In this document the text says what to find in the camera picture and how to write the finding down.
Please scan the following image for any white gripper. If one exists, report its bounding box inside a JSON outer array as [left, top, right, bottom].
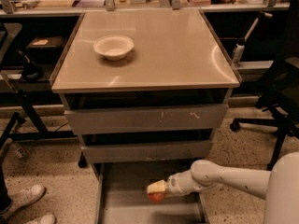
[[147, 171, 200, 197]]

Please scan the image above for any red apple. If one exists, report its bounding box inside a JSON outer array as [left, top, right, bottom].
[[148, 192, 165, 203]]

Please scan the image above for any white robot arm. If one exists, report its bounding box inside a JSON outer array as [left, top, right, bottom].
[[147, 152, 299, 224]]

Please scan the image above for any grey open bottom drawer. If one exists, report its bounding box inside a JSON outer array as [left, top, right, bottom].
[[96, 161, 208, 224]]

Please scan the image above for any grey middle drawer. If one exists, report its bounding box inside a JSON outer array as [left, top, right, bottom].
[[81, 140, 212, 163]]

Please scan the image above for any grey top drawer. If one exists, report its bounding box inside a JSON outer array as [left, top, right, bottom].
[[64, 104, 228, 134]]

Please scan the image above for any grey drawer cabinet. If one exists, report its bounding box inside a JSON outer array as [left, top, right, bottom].
[[50, 8, 241, 224]]

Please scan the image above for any white right sneaker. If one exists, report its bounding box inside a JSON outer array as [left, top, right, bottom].
[[25, 214, 56, 224]]

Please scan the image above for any white sneaker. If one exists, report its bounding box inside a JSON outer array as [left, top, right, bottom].
[[25, 214, 56, 224], [0, 184, 46, 219]]

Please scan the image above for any white left sneaker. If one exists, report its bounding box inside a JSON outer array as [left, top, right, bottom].
[[0, 184, 46, 219]]

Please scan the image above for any plastic water bottle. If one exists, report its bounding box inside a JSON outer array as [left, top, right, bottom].
[[9, 141, 26, 159]]

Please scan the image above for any white paper bowl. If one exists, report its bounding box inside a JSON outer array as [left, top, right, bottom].
[[93, 35, 135, 61]]

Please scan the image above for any black office chair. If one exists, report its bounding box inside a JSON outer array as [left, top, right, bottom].
[[230, 0, 299, 171]]

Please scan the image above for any black handheld scanner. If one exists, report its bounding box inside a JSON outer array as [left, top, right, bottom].
[[17, 49, 43, 82]]

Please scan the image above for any black box with label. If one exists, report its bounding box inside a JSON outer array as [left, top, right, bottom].
[[25, 36, 65, 63]]

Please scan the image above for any white handled tool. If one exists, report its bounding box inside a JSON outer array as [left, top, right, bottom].
[[231, 11, 273, 66]]

